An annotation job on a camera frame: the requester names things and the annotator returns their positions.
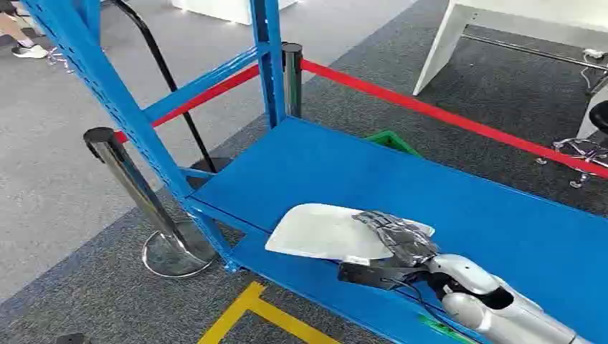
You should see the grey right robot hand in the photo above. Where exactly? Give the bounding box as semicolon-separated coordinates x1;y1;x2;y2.
352;210;440;268

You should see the white plastic parcel bag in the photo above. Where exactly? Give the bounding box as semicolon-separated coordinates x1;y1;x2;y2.
265;203;435;267

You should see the blue shelf board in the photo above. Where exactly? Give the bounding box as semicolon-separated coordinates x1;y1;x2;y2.
194;116;608;344

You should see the green label sticker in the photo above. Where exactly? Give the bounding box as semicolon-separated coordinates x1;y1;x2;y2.
417;315;478;344

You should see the green plastic crate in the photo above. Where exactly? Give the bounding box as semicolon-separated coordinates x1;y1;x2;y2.
364;130;422;158

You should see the red barrier belt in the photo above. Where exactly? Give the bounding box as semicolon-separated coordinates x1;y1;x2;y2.
113;64;261;144
300;59;608;180

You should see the yellow floor tape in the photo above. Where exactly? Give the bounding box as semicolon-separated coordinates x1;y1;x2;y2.
196;282;342;344

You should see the white table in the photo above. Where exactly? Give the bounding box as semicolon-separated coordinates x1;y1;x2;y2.
412;0;608;97

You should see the chrome chair base with casters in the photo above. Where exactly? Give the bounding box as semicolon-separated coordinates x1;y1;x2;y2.
536;138;608;189

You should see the metal crossbar under table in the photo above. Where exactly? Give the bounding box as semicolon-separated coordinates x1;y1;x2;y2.
461;33;608;72

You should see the black chair seat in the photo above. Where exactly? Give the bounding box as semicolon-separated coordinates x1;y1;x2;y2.
589;100;608;135

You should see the white cabinet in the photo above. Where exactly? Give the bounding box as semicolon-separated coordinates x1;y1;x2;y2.
170;0;301;26

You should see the black curved pole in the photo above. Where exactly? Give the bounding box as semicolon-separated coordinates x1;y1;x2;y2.
110;0;230;175

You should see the blue steel shelf rack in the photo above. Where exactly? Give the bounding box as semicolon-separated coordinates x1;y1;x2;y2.
21;0;608;344

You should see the white shoe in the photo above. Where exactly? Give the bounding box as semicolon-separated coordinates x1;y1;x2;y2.
11;43;49;59

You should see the person's leg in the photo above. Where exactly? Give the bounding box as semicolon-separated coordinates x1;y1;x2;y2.
0;11;35;49

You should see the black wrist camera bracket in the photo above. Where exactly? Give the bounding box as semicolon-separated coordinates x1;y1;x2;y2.
338;262;429;292

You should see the chrome stanchion post black cap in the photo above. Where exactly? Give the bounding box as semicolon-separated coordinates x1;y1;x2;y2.
282;42;305;119

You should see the white cable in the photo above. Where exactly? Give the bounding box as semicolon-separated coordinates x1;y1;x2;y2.
580;47;608;92

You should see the chrome stanchion post with base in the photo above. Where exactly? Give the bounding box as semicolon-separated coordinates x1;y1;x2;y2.
82;127;219;280

